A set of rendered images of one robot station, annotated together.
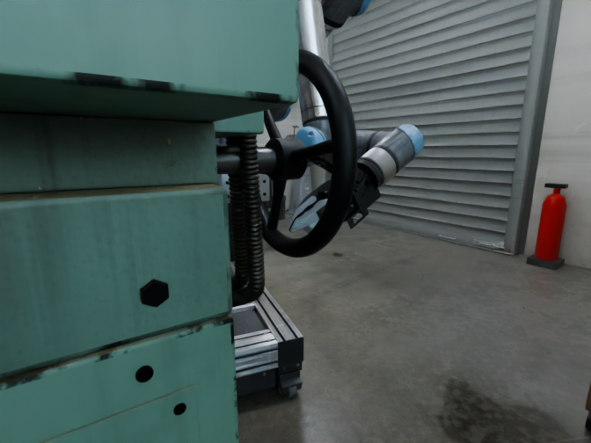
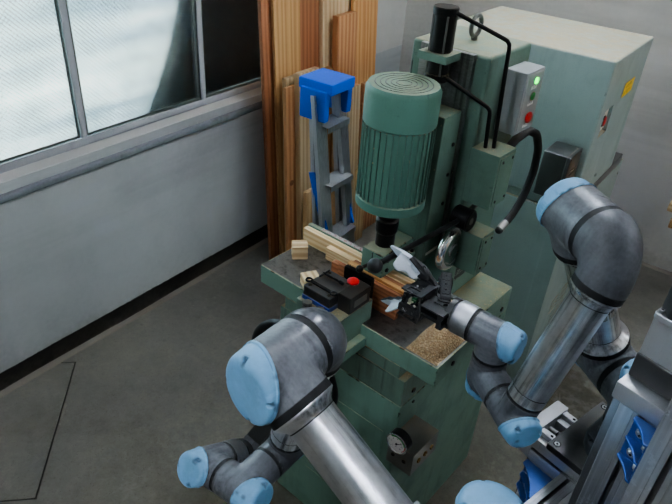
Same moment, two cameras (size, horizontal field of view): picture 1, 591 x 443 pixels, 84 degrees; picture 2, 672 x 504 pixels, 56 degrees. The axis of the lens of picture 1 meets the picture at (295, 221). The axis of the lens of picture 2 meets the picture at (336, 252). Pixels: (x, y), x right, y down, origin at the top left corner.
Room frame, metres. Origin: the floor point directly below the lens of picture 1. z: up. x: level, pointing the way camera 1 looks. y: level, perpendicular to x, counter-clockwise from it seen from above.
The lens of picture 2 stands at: (1.60, -0.26, 1.93)
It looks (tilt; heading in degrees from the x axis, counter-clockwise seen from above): 33 degrees down; 162
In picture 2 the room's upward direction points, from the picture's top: 4 degrees clockwise
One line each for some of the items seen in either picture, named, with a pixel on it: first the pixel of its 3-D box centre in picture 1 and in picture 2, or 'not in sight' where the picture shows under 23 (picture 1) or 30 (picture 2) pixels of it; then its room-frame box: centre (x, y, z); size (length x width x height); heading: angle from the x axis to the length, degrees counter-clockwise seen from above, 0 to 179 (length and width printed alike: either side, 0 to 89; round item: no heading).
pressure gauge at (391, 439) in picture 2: not in sight; (399, 442); (0.63, 0.27, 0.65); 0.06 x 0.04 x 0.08; 33
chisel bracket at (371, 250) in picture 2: not in sight; (387, 255); (0.29, 0.32, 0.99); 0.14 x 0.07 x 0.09; 123
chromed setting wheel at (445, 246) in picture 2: not in sight; (450, 249); (0.33, 0.48, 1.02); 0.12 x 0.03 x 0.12; 123
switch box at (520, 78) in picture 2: not in sight; (519, 98); (0.24, 0.64, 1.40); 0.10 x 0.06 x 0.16; 123
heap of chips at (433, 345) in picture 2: not in sight; (438, 337); (0.56, 0.36, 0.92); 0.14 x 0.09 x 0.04; 123
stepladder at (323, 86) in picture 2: not in sight; (330, 212); (-0.65, 0.44, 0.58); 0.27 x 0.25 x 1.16; 39
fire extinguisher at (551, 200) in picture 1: (551, 225); not in sight; (2.32, -1.86, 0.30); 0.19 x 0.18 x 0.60; 127
